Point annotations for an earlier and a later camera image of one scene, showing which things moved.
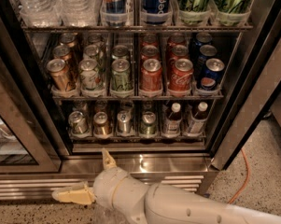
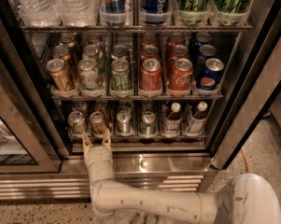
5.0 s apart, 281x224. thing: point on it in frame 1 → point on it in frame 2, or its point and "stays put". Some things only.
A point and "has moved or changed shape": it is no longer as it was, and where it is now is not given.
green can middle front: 120,75 stays put
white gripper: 105,187 → 98,156
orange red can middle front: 151,76 stays put
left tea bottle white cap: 173,122 stays put
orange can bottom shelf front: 101,125 has moved or changed shape
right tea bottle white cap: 197,123 stays put
